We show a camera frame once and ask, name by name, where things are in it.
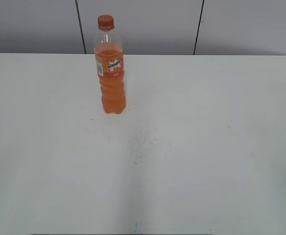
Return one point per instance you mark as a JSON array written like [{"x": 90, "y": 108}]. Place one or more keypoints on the orange bottle cap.
[{"x": 105, "y": 22}]

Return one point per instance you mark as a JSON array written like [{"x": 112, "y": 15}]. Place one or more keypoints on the orange Mirinda soda bottle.
[{"x": 108, "y": 50}]

